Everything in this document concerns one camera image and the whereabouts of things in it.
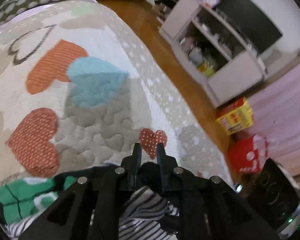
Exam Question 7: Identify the dark frog print pants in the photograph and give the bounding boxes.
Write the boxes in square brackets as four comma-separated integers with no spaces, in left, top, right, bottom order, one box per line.
[0,161,180,240]

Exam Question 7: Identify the red white box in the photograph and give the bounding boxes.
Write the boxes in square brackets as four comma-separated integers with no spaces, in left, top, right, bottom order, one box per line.
[228,135,268,174]

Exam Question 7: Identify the yellow cardboard box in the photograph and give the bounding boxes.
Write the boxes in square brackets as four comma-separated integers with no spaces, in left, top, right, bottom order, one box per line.
[216,97,254,135]

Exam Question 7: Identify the heart pattern bedspread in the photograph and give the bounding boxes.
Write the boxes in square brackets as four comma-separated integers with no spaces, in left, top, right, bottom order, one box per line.
[0,1,232,186]

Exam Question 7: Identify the white shelf tv unit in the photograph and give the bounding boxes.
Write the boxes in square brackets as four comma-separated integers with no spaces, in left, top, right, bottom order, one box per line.
[153,0,266,107]

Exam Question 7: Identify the black television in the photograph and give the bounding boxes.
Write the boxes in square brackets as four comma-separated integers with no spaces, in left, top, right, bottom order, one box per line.
[213,0,283,54]

